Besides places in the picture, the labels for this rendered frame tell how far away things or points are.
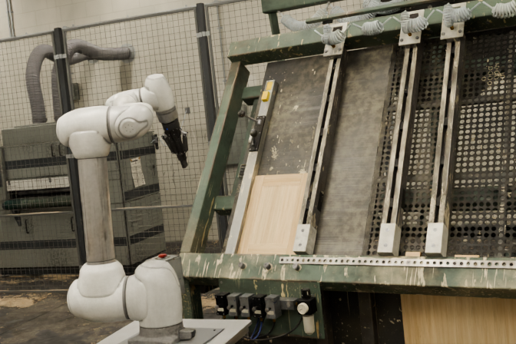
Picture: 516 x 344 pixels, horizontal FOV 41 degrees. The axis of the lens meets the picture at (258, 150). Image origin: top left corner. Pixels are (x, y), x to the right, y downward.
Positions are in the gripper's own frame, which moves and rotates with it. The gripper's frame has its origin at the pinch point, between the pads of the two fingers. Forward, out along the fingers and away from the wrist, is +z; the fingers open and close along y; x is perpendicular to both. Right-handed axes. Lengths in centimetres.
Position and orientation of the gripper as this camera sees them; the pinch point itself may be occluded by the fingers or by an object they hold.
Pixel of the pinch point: (183, 160)
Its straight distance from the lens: 316.2
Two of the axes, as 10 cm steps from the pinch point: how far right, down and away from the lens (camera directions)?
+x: -3.4, 4.8, -8.1
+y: -9.0, 0.7, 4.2
